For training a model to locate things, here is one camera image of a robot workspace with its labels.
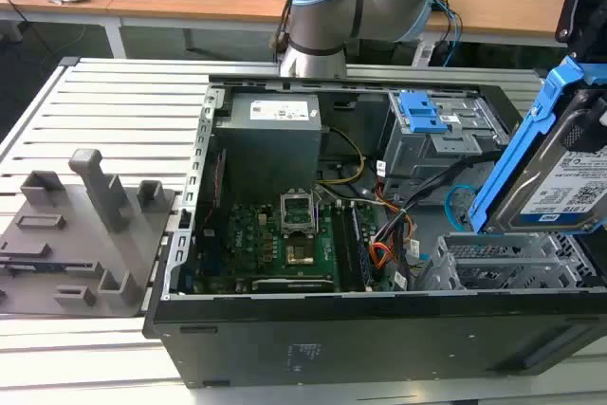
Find hard disk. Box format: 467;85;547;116
467;56;607;238

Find metal disk bay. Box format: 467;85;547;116
416;231;598;292

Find black RAM slot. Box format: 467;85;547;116
330;204;355;292

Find blue plastic cage latch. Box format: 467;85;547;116
398;90;450;134

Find grey metal drive cage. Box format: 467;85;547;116
381;89;512;207

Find RAM stick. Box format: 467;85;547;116
350;205;373;290

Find grey power supply unit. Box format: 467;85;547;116
212;93;323;188

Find metal socket cover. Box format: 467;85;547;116
279;189;317;238

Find CPU socket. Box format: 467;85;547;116
284;241;318;267

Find green motherboard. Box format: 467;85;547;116
193;200;380;293

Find black graphics card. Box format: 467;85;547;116
250;276;340;293

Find black PC case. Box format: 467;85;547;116
141;73;607;390

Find grey parts rack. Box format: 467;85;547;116
0;148;184;319

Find blue cables behind arm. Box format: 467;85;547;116
432;0;464;67

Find black wire bundle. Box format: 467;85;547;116
374;157;483;292

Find light blue disk wire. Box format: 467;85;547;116
447;183;481;236

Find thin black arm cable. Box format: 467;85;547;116
271;0;309;65

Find yellow wire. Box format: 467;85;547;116
316;125;366;186

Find orange red wire bundle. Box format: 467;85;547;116
369;239;400;274

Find red thin wire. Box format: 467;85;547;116
195;148;228;235

